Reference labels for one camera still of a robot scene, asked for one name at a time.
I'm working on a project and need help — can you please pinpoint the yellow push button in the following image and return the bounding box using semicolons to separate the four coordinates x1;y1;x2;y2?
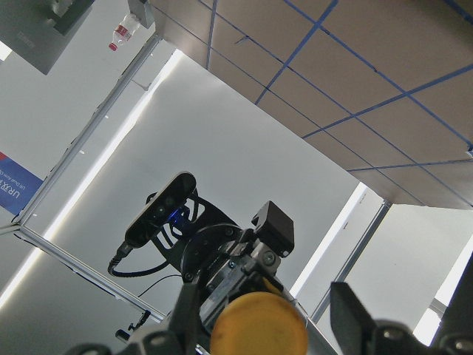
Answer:
210;290;308;355

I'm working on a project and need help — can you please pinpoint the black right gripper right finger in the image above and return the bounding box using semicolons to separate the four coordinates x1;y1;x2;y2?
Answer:
330;282;376;355

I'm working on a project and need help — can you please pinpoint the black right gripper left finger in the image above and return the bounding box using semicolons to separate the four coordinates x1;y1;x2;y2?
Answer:
168;283;200;354

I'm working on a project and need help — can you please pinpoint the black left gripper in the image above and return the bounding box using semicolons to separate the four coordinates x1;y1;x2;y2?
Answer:
162;194;295;302

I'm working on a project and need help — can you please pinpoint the black wrist depth camera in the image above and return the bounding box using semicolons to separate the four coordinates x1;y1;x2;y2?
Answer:
125;172;197;249

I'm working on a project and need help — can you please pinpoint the black camera cable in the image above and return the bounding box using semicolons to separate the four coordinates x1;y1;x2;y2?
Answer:
107;240;171;278

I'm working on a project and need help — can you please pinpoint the plastic water bottle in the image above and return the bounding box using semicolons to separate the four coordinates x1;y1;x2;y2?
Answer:
109;13;140;51

